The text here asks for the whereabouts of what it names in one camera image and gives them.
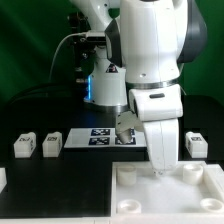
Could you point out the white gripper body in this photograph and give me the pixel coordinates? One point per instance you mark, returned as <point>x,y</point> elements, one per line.
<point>162,140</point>

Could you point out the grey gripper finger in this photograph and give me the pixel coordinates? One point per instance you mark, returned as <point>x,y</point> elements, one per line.
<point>125,121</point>

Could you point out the white square tabletop tray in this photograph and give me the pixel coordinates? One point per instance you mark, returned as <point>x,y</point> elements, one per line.
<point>192,188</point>

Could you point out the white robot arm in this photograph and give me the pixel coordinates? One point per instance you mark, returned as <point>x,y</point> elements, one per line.
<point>136,67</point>

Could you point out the white sheet with markers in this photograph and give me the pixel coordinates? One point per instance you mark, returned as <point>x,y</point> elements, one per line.
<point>101,138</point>

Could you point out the white block left edge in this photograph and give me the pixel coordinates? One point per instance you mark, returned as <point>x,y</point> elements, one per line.
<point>3,179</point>

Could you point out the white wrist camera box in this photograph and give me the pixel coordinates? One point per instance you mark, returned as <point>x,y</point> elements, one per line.
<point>156,104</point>

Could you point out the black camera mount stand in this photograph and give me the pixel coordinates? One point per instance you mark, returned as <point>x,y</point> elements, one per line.
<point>83,51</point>

